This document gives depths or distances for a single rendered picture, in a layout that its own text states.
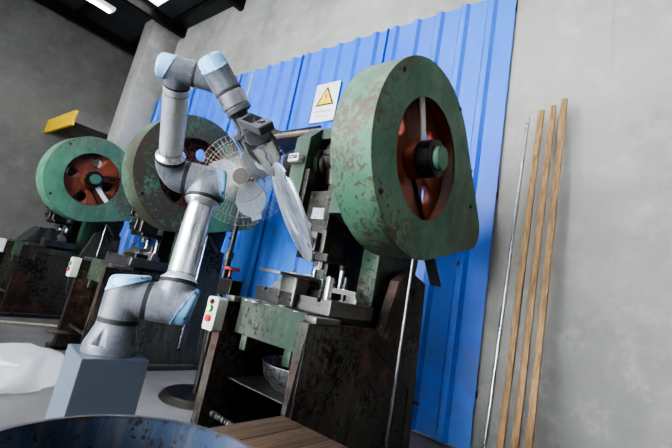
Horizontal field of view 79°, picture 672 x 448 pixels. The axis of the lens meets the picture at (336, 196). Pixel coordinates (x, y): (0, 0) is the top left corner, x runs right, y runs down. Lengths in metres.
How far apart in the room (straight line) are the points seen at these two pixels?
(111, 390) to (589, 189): 2.43
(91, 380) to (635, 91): 2.85
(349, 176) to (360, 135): 0.15
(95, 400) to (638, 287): 2.36
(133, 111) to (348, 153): 5.67
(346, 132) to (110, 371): 1.01
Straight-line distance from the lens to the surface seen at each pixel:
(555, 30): 3.26
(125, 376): 1.39
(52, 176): 4.44
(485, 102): 3.08
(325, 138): 2.02
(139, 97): 6.96
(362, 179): 1.39
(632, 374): 2.57
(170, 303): 1.35
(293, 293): 1.73
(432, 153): 1.65
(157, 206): 2.87
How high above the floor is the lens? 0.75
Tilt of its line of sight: 13 degrees up
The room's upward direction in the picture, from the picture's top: 11 degrees clockwise
